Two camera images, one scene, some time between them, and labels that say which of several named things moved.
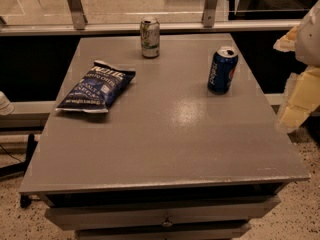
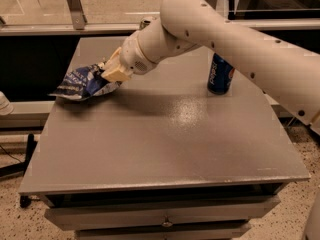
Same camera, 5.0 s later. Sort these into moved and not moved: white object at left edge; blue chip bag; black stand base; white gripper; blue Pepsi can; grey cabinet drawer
Moved: white gripper; blue chip bag
Not moved: white object at left edge; blue Pepsi can; grey cabinet drawer; black stand base
